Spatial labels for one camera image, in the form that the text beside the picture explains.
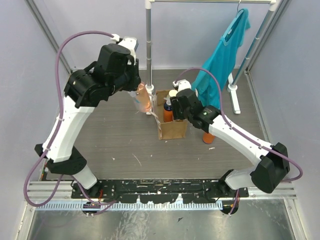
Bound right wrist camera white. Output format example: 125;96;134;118
172;79;192;92

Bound aluminium frame rail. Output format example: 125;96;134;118
26;179;297;215

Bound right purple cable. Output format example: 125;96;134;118
173;67;304;216

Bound white metal clothes rack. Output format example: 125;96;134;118
144;0;281;115

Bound blue pump bottle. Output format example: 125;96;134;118
163;98;173;123

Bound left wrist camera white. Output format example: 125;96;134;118
110;34;139;65

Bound pink cap clear bottle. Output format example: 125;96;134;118
128;82;152;113

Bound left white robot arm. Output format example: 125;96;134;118
35;38;141;198

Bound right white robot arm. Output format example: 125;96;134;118
170;89;290;197

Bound purple cable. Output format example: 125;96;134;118
173;67;304;216
23;30;119;216

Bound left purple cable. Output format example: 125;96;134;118
23;30;119;216

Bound brown canvas tote bag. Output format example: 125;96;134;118
151;90;188;140

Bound teal t-shirt on hanger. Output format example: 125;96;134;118
192;8;251;109

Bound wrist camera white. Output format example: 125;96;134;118
110;34;139;65
172;79;192;92

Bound orange bottle blue cap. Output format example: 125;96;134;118
202;132;215;145

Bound green bottle cream cap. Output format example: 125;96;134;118
168;89;178;98

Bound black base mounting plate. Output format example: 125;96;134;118
84;178;249;204

